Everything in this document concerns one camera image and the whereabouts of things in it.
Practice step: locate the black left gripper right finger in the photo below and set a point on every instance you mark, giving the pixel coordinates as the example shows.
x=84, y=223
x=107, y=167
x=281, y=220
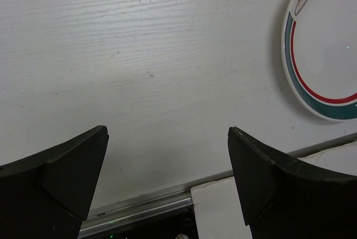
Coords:
x=284, y=197

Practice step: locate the green red rimmed plate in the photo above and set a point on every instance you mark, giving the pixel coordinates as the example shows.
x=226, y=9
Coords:
x=318, y=47

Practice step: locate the aluminium front rail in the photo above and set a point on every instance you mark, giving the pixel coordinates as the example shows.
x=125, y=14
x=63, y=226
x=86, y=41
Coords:
x=143, y=207

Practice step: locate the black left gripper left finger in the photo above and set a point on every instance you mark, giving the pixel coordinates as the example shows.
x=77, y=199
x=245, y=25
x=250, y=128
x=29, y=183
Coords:
x=49, y=194

